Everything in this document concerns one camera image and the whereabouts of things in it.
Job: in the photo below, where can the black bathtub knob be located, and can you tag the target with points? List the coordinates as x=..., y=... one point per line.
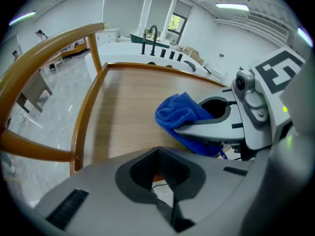
x=172, y=55
x=162, y=53
x=179, y=57

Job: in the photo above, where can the short grey roller blind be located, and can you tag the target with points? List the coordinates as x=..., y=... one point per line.
x=183, y=8

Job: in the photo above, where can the white ceiling air conditioner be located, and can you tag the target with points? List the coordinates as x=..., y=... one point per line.
x=267, y=23

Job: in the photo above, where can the black bathtub faucet spout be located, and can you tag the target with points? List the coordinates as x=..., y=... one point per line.
x=153, y=40

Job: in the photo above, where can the long ceiling light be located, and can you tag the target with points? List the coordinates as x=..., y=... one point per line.
x=305, y=37
x=22, y=18
x=231, y=6

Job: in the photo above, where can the wooden serving cart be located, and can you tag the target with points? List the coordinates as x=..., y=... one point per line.
x=128, y=102

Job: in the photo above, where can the wide grey roller blind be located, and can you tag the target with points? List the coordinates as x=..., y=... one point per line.
x=124, y=13

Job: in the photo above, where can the blue cloth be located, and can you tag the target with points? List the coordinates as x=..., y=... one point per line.
x=177, y=114

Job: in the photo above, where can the dark wooden desk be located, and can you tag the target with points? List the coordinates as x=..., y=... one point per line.
x=34, y=90

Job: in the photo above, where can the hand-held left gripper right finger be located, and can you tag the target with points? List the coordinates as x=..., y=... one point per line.
x=209, y=178

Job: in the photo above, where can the white bathtub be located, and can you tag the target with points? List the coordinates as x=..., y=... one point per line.
x=118, y=53

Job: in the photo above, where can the white toilet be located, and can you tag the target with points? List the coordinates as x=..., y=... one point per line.
x=219, y=73

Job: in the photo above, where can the white vanity cabinet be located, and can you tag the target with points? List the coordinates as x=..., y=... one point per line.
x=107, y=36

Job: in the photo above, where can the orange sofa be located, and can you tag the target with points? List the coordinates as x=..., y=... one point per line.
x=73, y=49

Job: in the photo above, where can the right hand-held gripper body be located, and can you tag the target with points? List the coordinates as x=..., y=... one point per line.
x=278, y=67

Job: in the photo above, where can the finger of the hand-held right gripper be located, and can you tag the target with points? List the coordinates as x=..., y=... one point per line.
x=214, y=131
x=221, y=93

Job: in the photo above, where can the open cardboard box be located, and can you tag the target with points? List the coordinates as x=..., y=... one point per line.
x=185, y=50
x=197, y=58

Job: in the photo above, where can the dark hand shower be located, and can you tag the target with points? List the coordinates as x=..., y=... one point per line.
x=190, y=66

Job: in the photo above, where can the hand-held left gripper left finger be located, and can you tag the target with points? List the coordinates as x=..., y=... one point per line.
x=103, y=193

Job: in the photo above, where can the grey gripper camera pod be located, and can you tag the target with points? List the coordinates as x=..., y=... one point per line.
x=248, y=95

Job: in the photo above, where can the dark framed window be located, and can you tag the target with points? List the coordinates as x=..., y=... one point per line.
x=177, y=28

